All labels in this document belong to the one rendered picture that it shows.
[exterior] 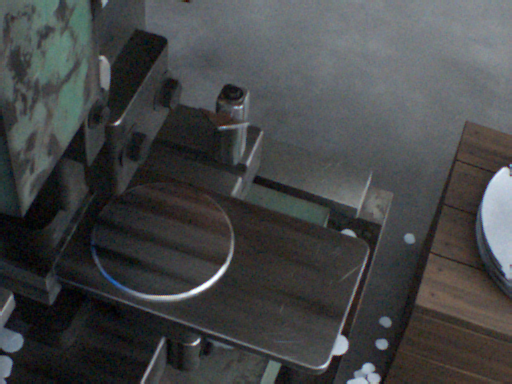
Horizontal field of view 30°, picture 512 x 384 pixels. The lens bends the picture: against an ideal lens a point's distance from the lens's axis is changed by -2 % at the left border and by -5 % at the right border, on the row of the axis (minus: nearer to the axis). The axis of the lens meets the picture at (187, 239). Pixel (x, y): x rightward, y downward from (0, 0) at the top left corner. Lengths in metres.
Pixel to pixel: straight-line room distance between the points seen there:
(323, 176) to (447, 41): 1.22
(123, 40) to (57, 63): 0.23
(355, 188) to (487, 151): 0.52
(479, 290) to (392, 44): 0.95
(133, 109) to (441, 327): 0.79
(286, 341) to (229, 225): 0.12
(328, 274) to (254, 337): 0.09
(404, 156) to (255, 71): 0.38
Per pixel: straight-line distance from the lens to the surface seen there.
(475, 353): 1.43
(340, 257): 0.85
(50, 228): 0.73
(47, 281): 0.84
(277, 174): 1.08
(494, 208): 1.45
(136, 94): 0.69
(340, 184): 1.08
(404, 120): 2.06
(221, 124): 0.93
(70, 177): 0.71
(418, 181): 1.95
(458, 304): 1.38
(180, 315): 0.81
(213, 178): 0.99
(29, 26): 0.46
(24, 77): 0.47
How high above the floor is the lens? 1.48
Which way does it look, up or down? 55 degrees down
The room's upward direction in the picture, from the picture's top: 1 degrees clockwise
